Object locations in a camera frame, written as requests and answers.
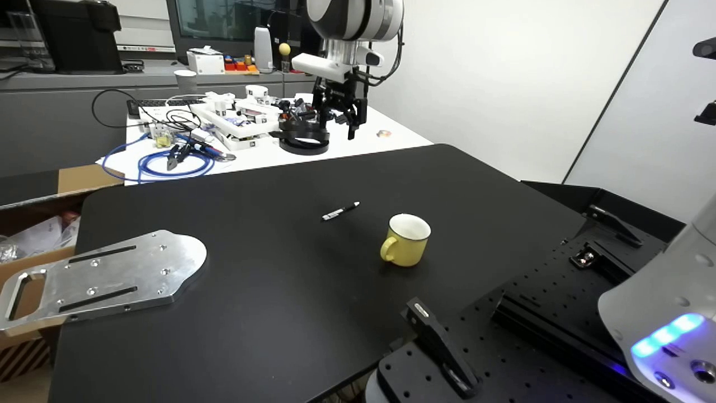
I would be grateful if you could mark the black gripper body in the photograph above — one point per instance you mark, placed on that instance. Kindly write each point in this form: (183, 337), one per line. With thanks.
(344, 87)

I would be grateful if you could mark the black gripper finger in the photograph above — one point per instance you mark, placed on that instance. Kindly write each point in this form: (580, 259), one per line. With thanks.
(322, 108)
(352, 118)

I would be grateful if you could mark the black and white marker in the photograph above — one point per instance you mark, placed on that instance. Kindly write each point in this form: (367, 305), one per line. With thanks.
(341, 210)

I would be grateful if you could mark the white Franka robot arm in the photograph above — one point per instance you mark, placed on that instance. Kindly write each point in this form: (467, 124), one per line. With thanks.
(358, 15)

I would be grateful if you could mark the yellow mug cup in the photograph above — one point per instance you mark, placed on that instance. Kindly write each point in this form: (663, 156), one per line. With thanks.
(405, 241)

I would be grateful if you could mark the small yellow ball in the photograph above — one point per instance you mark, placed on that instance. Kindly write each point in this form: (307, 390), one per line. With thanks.
(285, 50)

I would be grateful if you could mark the small white box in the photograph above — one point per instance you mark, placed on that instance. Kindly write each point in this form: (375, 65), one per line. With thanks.
(205, 59)

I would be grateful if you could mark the black pliers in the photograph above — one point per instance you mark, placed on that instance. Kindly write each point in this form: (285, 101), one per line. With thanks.
(183, 155)

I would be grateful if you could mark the long black toggle clamp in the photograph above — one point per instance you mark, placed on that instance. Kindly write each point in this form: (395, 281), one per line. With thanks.
(445, 348)
(607, 235)

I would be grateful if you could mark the slotted grey metal plate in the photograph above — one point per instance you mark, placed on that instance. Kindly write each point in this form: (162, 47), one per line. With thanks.
(103, 281)

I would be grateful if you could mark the black perforated breadboard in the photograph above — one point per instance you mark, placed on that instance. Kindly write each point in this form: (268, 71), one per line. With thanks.
(523, 371)

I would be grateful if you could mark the brown cardboard box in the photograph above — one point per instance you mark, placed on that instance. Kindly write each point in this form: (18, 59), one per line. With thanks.
(30, 225)

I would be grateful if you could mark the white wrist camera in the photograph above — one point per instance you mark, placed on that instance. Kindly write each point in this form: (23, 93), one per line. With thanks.
(318, 65)

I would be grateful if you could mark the black mounting rail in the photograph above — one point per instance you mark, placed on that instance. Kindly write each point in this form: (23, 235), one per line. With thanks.
(552, 328)

